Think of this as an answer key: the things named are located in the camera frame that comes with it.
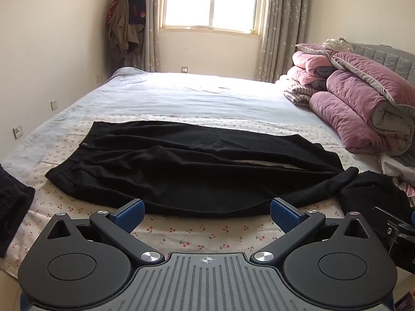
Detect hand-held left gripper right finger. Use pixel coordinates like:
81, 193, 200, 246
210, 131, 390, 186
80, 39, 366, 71
252, 197, 373, 263

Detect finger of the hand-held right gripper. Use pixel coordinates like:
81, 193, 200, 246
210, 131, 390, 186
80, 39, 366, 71
370, 206, 410, 250

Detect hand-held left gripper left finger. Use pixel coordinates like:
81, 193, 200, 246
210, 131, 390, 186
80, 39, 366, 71
46, 199, 164, 265

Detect black pants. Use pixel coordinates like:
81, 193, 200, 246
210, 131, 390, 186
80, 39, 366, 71
45, 120, 360, 218

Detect black cloth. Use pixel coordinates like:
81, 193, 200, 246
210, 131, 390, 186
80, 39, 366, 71
339, 171, 413, 221

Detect white crumpled cloth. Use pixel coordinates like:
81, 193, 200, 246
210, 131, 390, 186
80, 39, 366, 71
379, 154, 415, 199

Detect cherry print bed sheet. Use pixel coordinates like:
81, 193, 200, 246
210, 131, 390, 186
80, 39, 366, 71
0, 113, 383, 279

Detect dark knit cloth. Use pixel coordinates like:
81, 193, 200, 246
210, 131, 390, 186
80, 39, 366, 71
0, 165, 36, 258

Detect striped folded blanket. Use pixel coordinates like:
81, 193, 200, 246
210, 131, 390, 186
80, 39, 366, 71
281, 74, 325, 108

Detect mauve pink folded quilt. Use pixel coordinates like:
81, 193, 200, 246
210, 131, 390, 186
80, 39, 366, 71
309, 52, 415, 157

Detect bed with light blue sheet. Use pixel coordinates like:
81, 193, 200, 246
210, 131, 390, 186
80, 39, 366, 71
0, 66, 415, 279

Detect grey patterned curtain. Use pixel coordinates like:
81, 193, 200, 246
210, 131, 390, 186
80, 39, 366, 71
253, 0, 313, 83
139, 0, 167, 72

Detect white garment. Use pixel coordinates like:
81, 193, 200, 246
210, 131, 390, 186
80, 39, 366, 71
322, 38, 355, 53

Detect khaki hanging jacket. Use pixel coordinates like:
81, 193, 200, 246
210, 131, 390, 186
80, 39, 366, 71
108, 0, 141, 53

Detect dark hanging jacket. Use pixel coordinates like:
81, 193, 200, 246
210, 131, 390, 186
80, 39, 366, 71
125, 0, 147, 26

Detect red patterned hanging garment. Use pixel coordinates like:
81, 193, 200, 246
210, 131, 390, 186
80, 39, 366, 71
106, 0, 130, 25

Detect window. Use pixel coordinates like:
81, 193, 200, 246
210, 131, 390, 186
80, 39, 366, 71
159, 0, 269, 36

